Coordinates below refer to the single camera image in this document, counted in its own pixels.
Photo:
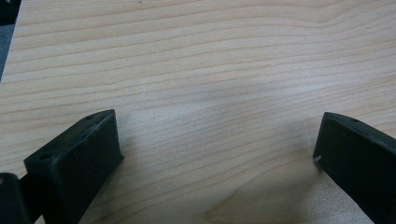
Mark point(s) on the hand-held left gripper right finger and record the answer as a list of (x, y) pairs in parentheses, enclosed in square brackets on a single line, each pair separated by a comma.
[(358, 161)]

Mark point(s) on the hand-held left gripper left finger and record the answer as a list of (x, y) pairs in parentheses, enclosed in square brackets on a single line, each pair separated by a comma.
[(77, 161)]

